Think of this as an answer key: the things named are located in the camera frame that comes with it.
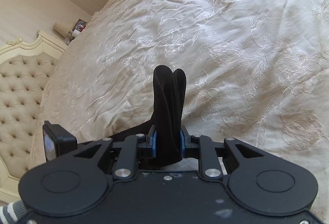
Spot grey striped sleeve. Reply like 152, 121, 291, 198
0, 201, 27, 224

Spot small items on nightstand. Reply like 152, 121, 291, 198
64, 19, 88, 45

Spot black pants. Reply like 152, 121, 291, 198
111, 65, 186, 170

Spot beige lamp shade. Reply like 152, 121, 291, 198
53, 22, 73, 38

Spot black camera box with screen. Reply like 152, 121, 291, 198
42, 121, 78, 162

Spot cream embroidered bedspread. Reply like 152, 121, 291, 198
30, 0, 328, 222

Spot cream tufted headboard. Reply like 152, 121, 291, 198
1, 30, 67, 203

